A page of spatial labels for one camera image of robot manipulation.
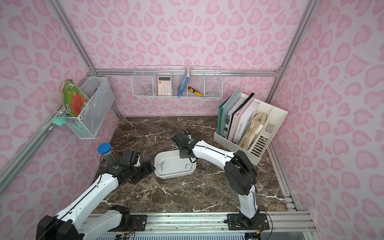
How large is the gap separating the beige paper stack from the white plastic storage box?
0.32 metres

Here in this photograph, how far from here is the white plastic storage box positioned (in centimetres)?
87

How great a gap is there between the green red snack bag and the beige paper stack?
877 millimetres

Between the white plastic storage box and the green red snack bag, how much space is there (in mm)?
480

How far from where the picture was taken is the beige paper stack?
88 cm
